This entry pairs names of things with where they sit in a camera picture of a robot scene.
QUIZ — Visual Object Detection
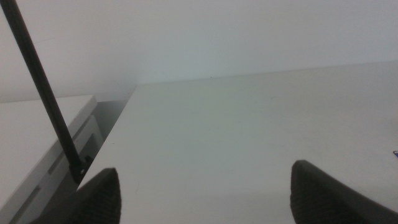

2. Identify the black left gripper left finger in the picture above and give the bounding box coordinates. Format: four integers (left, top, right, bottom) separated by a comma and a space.
29, 167, 123, 224

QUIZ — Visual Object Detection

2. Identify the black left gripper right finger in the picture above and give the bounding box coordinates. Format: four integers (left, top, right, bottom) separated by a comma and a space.
289, 159, 398, 224

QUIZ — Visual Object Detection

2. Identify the black pole clamp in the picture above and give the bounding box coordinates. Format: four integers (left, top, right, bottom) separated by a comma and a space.
68, 154, 94, 185

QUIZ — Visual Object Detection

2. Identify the white side cabinet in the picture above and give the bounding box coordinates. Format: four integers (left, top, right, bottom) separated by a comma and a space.
0, 95, 105, 224

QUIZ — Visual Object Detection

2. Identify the black slanted pole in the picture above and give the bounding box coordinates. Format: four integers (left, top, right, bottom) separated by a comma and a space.
0, 0, 84, 169

